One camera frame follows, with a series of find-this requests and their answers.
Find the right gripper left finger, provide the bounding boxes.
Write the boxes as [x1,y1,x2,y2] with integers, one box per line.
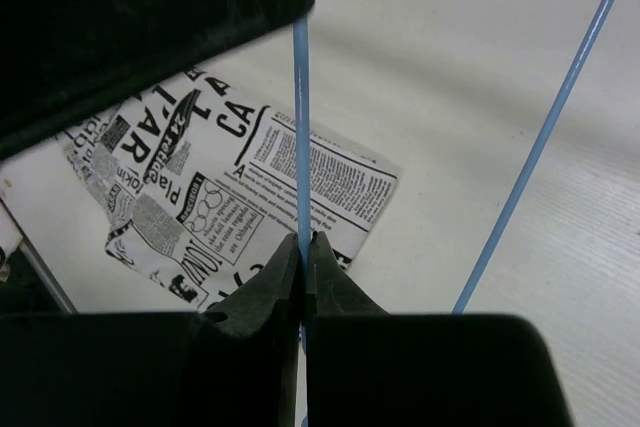
[198,234,300,426]

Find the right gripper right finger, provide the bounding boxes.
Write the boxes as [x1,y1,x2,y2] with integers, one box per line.
[305,233,572,426]

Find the newspaper print trousers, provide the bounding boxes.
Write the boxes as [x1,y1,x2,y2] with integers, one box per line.
[58,64,404,313]

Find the light blue wire hanger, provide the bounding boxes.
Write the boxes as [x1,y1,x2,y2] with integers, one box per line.
[292,0,640,427]

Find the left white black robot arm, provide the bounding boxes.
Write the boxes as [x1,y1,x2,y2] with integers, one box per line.
[1,0,315,159]

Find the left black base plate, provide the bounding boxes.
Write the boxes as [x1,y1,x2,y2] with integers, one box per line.
[1,239,77,315]

